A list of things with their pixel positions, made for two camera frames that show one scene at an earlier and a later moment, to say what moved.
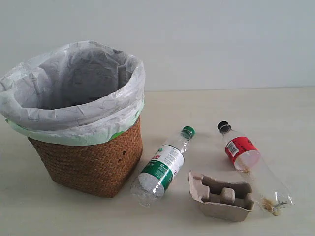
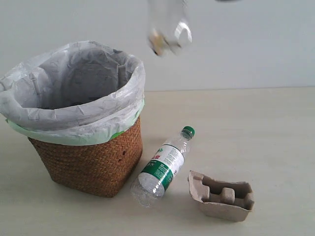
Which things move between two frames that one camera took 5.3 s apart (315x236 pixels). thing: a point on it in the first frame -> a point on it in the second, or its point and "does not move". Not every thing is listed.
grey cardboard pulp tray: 231,200 does not move
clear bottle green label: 159,173 does not move
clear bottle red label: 274,197 -> 170,33
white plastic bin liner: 80,94 does not move
